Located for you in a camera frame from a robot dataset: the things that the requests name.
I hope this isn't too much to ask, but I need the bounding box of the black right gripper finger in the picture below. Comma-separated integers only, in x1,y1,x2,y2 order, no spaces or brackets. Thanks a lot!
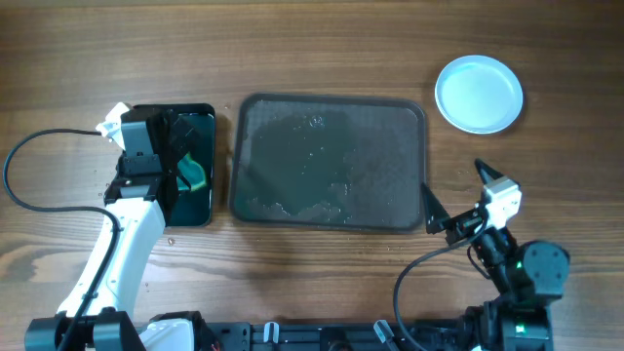
420,182,450,234
474,158,504,184

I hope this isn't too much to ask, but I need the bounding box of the green yellow scrub sponge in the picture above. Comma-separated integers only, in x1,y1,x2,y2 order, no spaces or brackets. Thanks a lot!
176,153,208,192

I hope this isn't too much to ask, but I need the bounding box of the white plate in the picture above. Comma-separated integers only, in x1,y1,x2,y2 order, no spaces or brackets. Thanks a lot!
434,55,525,135

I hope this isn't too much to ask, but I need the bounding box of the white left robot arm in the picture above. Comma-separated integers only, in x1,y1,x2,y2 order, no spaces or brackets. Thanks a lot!
24,102,219,350

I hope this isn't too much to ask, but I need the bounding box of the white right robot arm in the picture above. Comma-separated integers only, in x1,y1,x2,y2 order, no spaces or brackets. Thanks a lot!
410,160,570,350

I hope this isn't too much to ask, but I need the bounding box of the dark brown serving tray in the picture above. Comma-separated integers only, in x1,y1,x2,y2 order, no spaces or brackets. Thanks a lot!
228,93,427,232

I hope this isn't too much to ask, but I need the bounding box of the black water basin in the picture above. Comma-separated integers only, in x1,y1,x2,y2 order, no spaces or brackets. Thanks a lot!
133,103,215,226

